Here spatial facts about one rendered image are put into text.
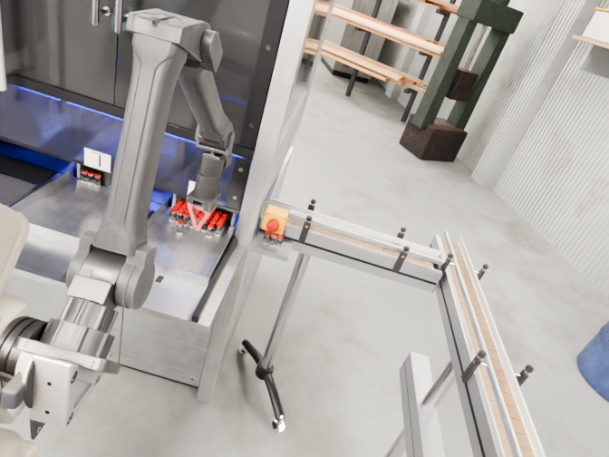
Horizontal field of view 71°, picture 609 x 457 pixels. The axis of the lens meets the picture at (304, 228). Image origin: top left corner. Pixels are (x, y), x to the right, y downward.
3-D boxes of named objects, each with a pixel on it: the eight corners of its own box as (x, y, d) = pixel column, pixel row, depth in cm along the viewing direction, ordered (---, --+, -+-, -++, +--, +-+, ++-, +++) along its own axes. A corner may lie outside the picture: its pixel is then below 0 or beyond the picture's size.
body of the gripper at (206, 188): (219, 199, 114) (226, 173, 111) (209, 210, 104) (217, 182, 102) (196, 191, 114) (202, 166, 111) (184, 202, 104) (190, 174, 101)
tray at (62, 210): (72, 176, 148) (72, 168, 146) (144, 199, 149) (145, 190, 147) (0, 224, 119) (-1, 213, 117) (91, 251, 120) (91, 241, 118)
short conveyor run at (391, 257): (254, 240, 153) (263, 203, 145) (262, 219, 167) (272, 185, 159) (432, 296, 156) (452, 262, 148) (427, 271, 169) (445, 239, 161)
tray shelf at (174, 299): (58, 177, 149) (58, 172, 148) (250, 237, 151) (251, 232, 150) (-60, 251, 107) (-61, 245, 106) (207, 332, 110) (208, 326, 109)
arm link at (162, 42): (120, -22, 55) (195, -1, 55) (159, 14, 68) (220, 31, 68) (61, 300, 62) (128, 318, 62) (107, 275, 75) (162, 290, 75)
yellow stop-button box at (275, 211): (265, 218, 145) (269, 200, 141) (285, 225, 145) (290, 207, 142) (260, 229, 139) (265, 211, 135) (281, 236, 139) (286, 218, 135)
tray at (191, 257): (167, 206, 149) (168, 197, 147) (237, 228, 150) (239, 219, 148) (118, 260, 120) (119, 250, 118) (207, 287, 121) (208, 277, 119)
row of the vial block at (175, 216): (169, 218, 143) (171, 207, 141) (221, 234, 144) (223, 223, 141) (167, 221, 141) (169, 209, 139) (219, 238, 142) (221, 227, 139)
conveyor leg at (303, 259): (256, 364, 203) (298, 235, 164) (273, 370, 204) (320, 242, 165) (251, 380, 196) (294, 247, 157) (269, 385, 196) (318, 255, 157)
